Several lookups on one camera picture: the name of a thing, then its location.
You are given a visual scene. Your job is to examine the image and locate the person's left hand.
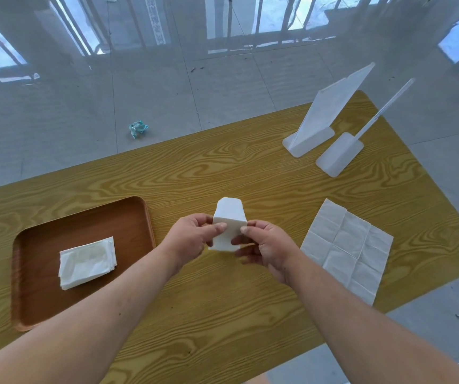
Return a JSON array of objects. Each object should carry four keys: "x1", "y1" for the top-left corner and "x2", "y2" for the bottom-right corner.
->
[{"x1": 161, "y1": 213, "x2": 228, "y2": 273}]

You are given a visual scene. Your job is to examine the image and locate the person's right hand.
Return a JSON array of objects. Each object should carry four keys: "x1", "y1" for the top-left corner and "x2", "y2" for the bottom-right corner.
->
[{"x1": 231, "y1": 220, "x2": 301, "y2": 285}]

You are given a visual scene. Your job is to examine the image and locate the white paper napkin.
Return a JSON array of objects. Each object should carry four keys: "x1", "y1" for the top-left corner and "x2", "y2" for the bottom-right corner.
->
[
  {"x1": 208, "y1": 197, "x2": 248, "y2": 252},
  {"x1": 300, "y1": 198, "x2": 394, "y2": 307}
]

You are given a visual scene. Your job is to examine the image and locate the person's right forearm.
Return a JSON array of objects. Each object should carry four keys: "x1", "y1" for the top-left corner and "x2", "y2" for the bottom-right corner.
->
[{"x1": 283, "y1": 252, "x2": 459, "y2": 384}]

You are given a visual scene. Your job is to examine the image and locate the person's left forearm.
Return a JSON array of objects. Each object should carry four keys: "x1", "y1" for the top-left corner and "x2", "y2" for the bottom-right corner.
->
[{"x1": 0, "y1": 244, "x2": 183, "y2": 384}]

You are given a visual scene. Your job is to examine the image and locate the unfolded white paper napkin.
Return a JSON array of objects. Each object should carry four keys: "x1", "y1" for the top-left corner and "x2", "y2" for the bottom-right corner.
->
[{"x1": 300, "y1": 198, "x2": 394, "y2": 307}]

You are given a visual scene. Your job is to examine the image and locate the narrow white plastic stand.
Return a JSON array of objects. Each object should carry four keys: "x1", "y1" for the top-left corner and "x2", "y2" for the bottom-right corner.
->
[{"x1": 316, "y1": 78, "x2": 416, "y2": 178}]

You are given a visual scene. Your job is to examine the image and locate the brown wooden tray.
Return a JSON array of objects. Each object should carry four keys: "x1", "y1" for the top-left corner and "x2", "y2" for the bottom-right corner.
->
[{"x1": 11, "y1": 196, "x2": 157, "y2": 332}]

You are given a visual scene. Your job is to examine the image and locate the crumpled teal wrapper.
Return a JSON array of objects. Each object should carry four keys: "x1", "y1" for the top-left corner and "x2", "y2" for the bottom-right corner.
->
[{"x1": 129, "y1": 121, "x2": 149, "y2": 139}]

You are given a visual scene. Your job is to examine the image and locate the stack of white napkins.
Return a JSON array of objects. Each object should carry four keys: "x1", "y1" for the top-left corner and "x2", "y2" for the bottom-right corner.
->
[{"x1": 58, "y1": 237, "x2": 117, "y2": 291}]

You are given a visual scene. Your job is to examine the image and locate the wide white plastic stand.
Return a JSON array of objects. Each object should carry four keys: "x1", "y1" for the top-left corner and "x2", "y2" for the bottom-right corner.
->
[{"x1": 282, "y1": 62, "x2": 376, "y2": 159}]

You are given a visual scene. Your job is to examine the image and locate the metal balcony railing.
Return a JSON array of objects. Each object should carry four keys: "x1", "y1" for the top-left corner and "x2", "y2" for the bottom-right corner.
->
[{"x1": 206, "y1": 0, "x2": 394, "y2": 55}]

